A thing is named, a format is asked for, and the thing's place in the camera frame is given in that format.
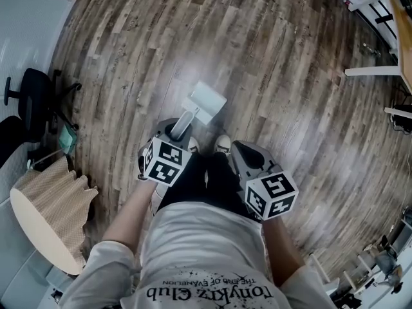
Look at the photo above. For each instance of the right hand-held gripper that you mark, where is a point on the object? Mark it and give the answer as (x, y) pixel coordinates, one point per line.
(270, 195)

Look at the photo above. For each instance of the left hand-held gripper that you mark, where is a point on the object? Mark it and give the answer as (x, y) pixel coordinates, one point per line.
(165, 163)

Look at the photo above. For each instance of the person's left forearm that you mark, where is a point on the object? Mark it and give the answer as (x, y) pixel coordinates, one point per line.
(132, 217)

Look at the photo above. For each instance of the person's right forearm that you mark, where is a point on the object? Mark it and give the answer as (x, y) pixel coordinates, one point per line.
(280, 249)

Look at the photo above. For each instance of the white canvas sneaker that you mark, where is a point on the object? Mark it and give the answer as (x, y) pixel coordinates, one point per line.
(223, 143)
(194, 144)

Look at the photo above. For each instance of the black trousers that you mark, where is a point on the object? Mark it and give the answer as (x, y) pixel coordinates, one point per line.
(206, 182)

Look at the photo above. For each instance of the white printed t-shirt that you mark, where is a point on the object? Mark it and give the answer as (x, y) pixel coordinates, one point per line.
(206, 246)

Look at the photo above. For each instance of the green translucent container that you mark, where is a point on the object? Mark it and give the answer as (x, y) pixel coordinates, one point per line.
(68, 137)

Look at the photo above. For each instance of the white thin rod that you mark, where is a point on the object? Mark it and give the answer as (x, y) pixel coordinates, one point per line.
(45, 158)

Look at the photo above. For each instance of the round table with beige cloth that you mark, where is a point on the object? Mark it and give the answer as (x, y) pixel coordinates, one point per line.
(54, 198)

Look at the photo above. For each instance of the black office chair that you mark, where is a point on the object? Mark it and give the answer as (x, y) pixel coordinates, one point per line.
(35, 95)

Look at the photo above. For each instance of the white cluttered workbench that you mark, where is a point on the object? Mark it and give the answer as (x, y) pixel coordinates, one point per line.
(380, 262)

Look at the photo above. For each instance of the small shiny floor object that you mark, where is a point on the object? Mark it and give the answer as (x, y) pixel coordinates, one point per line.
(370, 48)

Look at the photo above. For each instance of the round white table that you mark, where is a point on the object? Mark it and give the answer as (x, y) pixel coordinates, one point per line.
(35, 224)

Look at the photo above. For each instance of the wooden desk white legs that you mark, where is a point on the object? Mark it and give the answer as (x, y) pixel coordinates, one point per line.
(404, 27)

